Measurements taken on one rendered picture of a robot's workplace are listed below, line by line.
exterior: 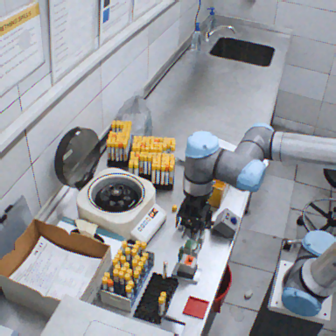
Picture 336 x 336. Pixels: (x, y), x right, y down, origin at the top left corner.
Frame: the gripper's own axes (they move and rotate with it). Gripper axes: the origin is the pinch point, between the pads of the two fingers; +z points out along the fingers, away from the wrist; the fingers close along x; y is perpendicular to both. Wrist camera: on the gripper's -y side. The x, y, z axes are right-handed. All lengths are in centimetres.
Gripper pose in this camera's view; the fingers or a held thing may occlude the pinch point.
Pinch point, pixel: (192, 234)
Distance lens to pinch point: 124.2
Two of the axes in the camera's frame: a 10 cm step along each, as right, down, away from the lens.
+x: 9.4, 2.5, -2.3
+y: -3.3, 6.0, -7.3
